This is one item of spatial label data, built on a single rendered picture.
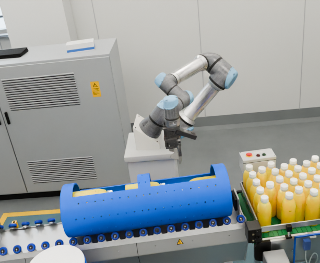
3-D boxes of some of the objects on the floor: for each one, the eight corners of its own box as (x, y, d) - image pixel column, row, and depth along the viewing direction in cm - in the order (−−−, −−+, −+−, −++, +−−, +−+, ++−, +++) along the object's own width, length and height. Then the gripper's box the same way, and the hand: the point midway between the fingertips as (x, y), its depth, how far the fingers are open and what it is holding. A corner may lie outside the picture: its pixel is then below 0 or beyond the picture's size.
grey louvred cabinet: (-46, 179, 474) (-97, 59, 406) (137, 164, 457) (116, 37, 389) (-71, 208, 426) (-133, 79, 358) (133, 194, 409) (108, 55, 341)
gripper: (162, 121, 212) (166, 155, 222) (164, 132, 201) (168, 168, 211) (178, 119, 212) (181, 154, 222) (181, 130, 201) (184, 166, 211)
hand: (180, 158), depth 216 cm, fingers open, 5 cm apart
